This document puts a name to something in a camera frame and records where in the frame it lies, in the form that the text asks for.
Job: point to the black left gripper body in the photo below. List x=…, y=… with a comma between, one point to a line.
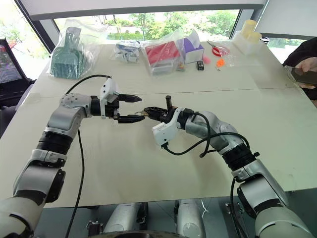
x=112, y=106

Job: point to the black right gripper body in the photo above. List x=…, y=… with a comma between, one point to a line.
x=167, y=115

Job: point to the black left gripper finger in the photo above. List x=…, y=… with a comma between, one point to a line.
x=130, y=98
x=130, y=119

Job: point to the brass padlock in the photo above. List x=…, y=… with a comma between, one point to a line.
x=144, y=113

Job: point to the dark smartphone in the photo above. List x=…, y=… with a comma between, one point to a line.
x=304, y=76

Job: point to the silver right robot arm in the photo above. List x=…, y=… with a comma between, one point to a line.
x=250, y=163

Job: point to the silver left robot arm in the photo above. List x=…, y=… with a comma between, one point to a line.
x=59, y=119

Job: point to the person's bare hand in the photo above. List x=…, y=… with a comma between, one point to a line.
x=308, y=65

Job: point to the bag of white blue packets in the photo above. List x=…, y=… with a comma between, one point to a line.
x=126, y=52

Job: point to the small colourful packet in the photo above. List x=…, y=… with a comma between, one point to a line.
x=180, y=67

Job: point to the red box in plastic bag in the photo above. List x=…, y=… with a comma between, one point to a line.
x=162, y=53

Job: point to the small black box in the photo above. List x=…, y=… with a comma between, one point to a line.
x=201, y=65

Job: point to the pink plastic piece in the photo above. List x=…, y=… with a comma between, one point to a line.
x=207, y=60

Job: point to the green plastic dustpans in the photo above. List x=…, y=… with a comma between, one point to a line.
x=65, y=57

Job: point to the purple white tissue box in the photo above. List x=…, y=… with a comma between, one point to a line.
x=192, y=49

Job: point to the large clear plastic bag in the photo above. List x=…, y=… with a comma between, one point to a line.
x=84, y=42

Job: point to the orange plastic piece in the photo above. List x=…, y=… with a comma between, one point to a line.
x=220, y=62

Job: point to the silver rounded robot leg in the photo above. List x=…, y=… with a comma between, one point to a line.
x=123, y=218
x=189, y=218

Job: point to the black mesh chair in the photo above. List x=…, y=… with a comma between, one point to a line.
x=11, y=67

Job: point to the pale yellow cup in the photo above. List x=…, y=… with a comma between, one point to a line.
x=249, y=27
x=256, y=37

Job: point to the person in dark clothing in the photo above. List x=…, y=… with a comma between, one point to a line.
x=302, y=49

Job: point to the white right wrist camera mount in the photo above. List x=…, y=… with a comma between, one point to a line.
x=164, y=131

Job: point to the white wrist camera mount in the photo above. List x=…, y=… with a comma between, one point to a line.
x=109, y=88
x=164, y=131

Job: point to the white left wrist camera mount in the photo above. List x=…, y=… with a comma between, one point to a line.
x=109, y=88

